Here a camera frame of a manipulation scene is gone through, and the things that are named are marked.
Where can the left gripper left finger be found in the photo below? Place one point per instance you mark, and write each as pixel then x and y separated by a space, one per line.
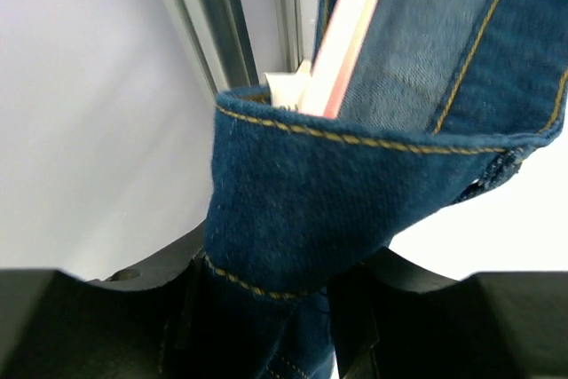
pixel 135 324

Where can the pink plastic hanger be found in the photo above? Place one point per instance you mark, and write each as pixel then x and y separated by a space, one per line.
pixel 318 88

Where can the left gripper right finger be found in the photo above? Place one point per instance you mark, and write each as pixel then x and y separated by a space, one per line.
pixel 395 319

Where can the dark blue denim skirt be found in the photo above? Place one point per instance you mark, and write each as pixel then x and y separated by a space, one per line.
pixel 446 100

